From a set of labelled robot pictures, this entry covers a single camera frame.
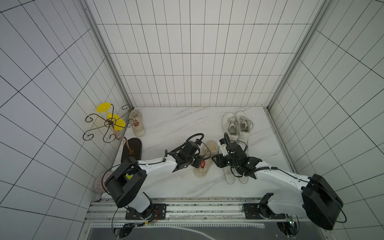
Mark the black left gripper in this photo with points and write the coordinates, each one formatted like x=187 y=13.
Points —
x=196 y=164

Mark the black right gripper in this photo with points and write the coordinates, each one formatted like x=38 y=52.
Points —
x=221 y=160

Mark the beige sneaker red label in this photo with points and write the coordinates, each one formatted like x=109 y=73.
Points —
x=138 y=123
x=209 y=150

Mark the grey shoe insole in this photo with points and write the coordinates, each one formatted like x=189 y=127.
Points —
x=230 y=178
x=243 y=179

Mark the white leather sneaker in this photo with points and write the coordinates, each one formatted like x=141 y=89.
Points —
x=245 y=126
x=230 y=126

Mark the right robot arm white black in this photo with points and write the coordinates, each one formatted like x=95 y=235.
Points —
x=297 y=195

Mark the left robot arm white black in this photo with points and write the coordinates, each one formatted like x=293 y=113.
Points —
x=125 y=183

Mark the dark oval stand base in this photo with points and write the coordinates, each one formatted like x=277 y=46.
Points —
x=132 y=148

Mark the pink glass bowl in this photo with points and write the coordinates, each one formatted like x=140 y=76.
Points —
x=99 y=184

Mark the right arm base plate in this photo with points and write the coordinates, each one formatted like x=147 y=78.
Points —
x=254 y=211

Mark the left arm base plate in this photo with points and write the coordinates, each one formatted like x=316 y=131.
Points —
x=153 y=212

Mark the scrolled metal wire stand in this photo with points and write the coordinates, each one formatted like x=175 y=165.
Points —
x=98 y=120

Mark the aluminium mounting rail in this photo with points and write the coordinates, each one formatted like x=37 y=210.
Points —
x=181 y=211

